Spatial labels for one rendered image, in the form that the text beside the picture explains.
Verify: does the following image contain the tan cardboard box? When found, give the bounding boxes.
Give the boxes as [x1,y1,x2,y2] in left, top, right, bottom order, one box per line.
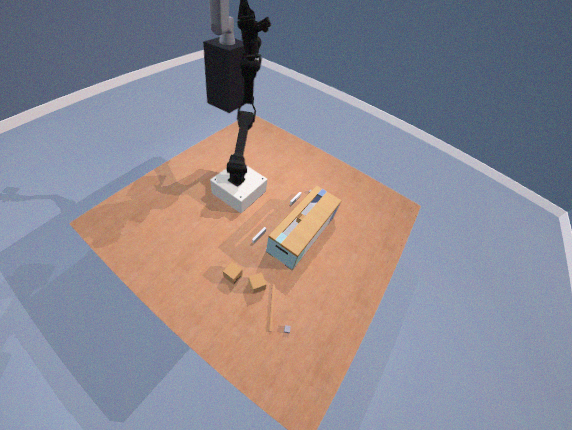
[223,261,243,285]
[248,272,266,295]

